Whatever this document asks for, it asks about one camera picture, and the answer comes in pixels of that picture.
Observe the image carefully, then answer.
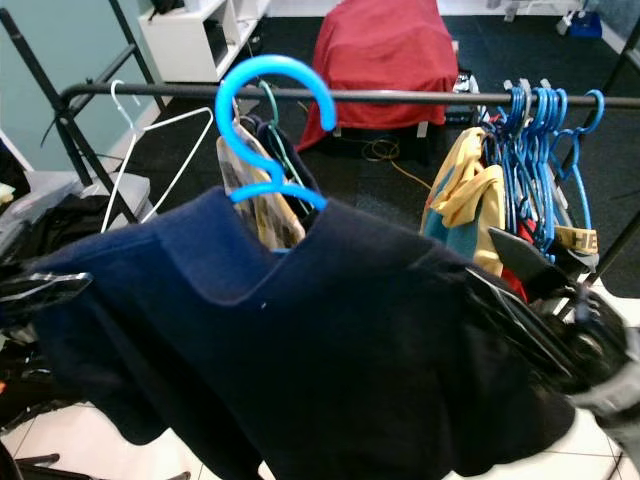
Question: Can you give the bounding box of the white wire hanger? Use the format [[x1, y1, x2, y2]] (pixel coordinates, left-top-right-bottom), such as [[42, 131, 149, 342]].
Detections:
[[102, 80, 216, 236]]

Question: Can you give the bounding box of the white shelf unit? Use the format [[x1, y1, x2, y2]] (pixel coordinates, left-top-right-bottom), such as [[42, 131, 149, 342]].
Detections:
[[138, 0, 271, 83]]

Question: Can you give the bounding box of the yellow grey checked shirt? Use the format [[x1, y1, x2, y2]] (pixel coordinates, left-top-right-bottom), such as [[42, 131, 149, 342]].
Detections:
[[217, 130, 306, 251]]

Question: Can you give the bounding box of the white padded bench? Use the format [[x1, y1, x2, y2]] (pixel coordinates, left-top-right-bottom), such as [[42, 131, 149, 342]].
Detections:
[[0, 170, 131, 261]]

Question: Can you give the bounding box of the navy blue t-shirt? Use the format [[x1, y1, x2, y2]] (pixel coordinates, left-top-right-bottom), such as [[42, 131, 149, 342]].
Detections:
[[28, 188, 606, 480]]

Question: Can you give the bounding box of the black crumpled garment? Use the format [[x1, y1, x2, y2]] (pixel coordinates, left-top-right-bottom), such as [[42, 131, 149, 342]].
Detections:
[[25, 195, 121, 261]]

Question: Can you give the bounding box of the small blue bag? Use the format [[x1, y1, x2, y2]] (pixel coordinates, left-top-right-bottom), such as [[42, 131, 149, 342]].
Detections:
[[567, 10, 604, 39]]

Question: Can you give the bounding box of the black metal clothes rack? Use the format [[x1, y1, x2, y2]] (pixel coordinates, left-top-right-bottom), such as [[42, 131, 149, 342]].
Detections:
[[0, 0, 640, 291]]

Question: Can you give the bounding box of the dark grey hung garment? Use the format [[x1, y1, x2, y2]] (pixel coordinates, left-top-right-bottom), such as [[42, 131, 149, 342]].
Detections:
[[490, 228, 576, 301]]

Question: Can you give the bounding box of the blue plastic hanger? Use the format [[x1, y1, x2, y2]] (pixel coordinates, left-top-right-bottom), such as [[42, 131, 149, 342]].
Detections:
[[565, 90, 607, 236], [546, 87, 573, 256], [500, 85, 533, 251], [216, 55, 338, 254], [528, 87, 553, 256]]

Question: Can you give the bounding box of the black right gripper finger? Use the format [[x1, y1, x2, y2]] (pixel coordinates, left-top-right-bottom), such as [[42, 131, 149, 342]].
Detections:
[[465, 268, 586, 386]]

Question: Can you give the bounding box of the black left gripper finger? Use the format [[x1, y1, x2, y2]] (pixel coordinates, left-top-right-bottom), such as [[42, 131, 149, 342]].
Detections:
[[0, 272, 94, 307]]

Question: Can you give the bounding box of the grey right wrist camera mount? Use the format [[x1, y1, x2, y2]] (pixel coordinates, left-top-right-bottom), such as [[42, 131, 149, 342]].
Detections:
[[570, 385, 640, 446]]

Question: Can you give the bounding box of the yellow band with black letters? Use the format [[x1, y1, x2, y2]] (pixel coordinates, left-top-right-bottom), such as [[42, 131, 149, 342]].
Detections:
[[555, 225, 601, 253]]

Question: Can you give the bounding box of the green wire hanger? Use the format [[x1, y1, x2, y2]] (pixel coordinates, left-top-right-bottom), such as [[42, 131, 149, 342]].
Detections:
[[258, 80, 306, 186]]

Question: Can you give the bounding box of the red hung garment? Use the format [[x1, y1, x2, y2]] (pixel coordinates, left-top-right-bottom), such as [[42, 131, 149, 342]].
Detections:
[[500, 268, 529, 301]]

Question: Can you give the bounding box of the yellow and teal garment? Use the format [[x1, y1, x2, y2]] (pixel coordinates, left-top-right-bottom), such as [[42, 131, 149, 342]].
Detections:
[[420, 127, 506, 276]]

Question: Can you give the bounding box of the red cloth cover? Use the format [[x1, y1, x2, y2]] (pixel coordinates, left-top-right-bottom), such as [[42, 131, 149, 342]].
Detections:
[[297, 0, 459, 151]]

